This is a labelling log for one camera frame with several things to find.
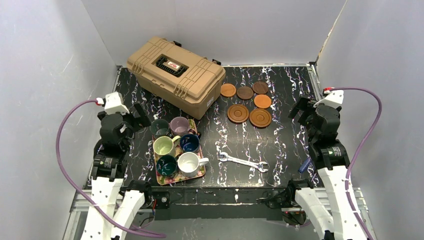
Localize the floral serving tray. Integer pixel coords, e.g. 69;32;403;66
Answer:
153;119;206;185

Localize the lilac mug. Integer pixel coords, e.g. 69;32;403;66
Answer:
169;116;191;137

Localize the pale green mug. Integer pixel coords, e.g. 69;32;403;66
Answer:
153;135;181;157

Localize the ringed orange wooden coaster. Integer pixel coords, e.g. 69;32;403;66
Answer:
249;108;272;128

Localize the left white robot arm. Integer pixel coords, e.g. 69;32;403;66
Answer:
81;102;151;240

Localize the ringed brown wooden coaster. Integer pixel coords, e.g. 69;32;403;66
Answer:
227;104;250;124

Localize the white mug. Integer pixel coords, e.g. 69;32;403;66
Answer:
177;152;210;178

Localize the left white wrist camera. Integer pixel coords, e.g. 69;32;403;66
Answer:
95;91;130;115

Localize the dark walnut wooden coaster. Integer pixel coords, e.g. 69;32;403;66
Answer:
252;81;269;95

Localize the dark brown wooden coaster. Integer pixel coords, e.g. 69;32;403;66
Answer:
236;86;254;100

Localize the dark grey mug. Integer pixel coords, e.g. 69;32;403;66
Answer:
149;119;172;139

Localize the navy blue mug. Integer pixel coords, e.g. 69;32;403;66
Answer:
179;132;202;153

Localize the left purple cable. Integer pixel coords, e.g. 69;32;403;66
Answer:
55;98;167;239

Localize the light orange wooden coaster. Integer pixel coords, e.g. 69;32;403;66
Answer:
220;83;237;98

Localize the yellow blue screwdriver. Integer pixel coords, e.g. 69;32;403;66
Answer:
298;157;312;174

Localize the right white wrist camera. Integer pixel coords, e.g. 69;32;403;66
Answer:
313;87;344;109

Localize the silver double-ended wrench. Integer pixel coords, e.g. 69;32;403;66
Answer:
218;152;269;173

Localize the dark teal mug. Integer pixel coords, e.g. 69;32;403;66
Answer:
155;155;179;178

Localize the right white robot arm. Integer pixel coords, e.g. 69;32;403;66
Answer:
288;96;372;240

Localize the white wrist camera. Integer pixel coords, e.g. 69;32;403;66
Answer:
95;91;130;115
313;87;344;109

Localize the tan plastic toolbox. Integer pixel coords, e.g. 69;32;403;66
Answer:
126;36;226;120

